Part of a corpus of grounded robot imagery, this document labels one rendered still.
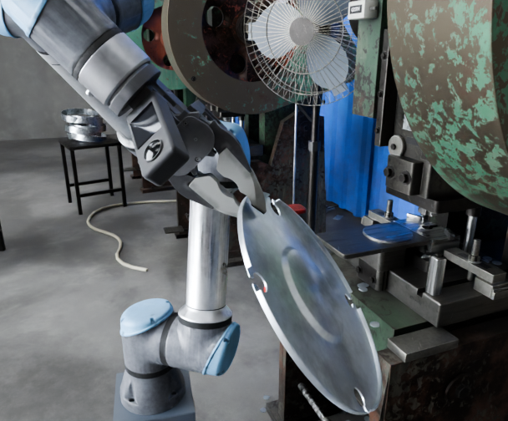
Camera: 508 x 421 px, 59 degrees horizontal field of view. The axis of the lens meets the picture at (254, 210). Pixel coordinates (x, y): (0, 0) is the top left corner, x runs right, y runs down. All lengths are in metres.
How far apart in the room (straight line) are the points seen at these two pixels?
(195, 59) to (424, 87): 1.68
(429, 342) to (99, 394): 1.28
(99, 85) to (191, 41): 1.74
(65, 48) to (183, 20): 1.74
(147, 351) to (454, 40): 0.81
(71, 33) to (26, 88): 6.98
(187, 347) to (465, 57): 0.73
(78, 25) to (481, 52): 0.44
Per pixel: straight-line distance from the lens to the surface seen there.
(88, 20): 0.54
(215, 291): 0.95
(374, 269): 1.18
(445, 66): 0.65
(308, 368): 0.46
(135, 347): 1.05
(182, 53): 2.25
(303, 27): 1.81
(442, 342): 1.06
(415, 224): 1.29
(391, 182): 1.18
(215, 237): 0.92
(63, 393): 1.98
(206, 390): 1.86
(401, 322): 1.10
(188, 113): 0.51
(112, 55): 0.52
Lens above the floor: 1.22
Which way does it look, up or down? 19 degrees down
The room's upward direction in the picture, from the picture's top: straight up
